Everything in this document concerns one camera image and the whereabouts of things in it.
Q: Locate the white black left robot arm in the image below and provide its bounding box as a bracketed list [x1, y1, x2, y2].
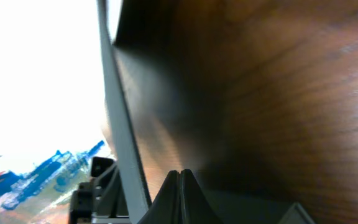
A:
[68, 157, 131, 224]

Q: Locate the black gift box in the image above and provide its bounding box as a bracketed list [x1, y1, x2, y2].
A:
[114, 0, 358, 223]

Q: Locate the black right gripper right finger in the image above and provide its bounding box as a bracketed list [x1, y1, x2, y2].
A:
[180, 169, 223, 224]

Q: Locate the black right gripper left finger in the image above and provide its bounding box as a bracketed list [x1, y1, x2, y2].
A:
[138, 170, 180, 224]

